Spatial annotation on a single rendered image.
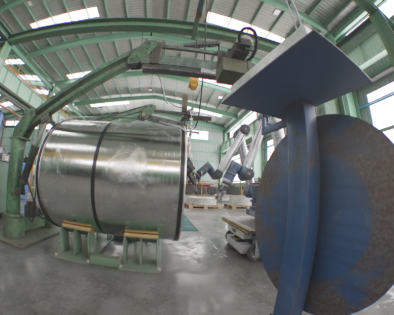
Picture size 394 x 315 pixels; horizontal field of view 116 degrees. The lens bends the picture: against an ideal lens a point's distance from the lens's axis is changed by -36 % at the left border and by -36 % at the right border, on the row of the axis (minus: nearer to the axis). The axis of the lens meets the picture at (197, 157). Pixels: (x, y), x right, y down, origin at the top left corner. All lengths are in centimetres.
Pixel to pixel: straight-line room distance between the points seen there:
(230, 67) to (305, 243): 109
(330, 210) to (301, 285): 24
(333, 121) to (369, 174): 20
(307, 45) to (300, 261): 52
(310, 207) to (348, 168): 15
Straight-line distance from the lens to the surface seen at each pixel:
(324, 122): 66
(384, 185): 55
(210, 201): 713
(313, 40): 41
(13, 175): 228
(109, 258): 176
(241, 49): 136
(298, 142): 59
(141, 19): 442
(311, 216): 58
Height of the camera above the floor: 73
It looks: 9 degrees up
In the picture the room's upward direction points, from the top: 3 degrees clockwise
